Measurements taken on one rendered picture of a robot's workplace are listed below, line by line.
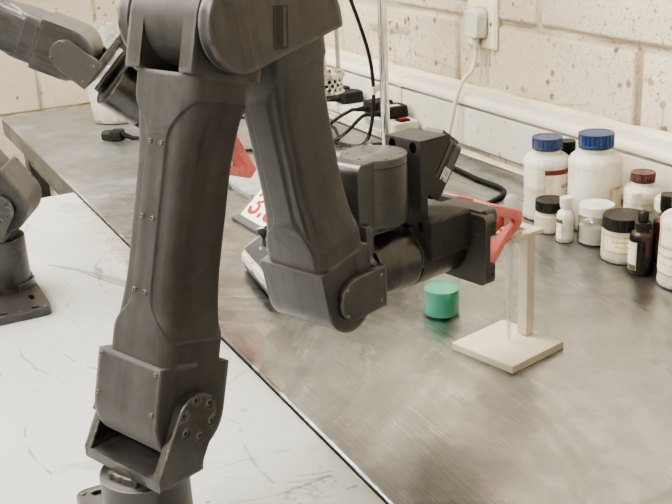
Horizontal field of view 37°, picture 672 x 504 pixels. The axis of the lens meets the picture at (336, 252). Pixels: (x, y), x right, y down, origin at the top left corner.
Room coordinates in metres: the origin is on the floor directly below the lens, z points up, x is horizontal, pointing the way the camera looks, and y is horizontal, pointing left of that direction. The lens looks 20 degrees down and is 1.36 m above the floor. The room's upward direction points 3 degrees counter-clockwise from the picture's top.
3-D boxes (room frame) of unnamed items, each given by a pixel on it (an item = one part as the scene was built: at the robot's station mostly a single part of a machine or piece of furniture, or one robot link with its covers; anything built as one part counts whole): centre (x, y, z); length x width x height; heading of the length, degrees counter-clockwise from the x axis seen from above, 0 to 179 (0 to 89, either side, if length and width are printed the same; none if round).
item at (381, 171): (0.80, -0.01, 1.08); 0.12 x 0.09 x 0.12; 138
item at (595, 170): (1.30, -0.35, 0.96); 0.07 x 0.07 x 0.13
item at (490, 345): (0.93, -0.17, 0.96); 0.08 x 0.08 x 0.13; 40
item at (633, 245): (1.12, -0.36, 0.94); 0.03 x 0.03 x 0.08
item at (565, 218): (1.24, -0.30, 0.93); 0.02 x 0.02 x 0.06
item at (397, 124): (1.99, -0.05, 0.92); 0.40 x 0.06 x 0.04; 26
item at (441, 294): (1.03, -0.11, 0.93); 0.04 x 0.04 x 0.06
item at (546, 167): (1.35, -0.30, 0.96); 0.06 x 0.06 x 0.11
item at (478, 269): (0.86, -0.09, 1.04); 0.10 x 0.07 x 0.07; 40
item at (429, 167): (0.86, -0.09, 1.10); 0.07 x 0.06 x 0.11; 40
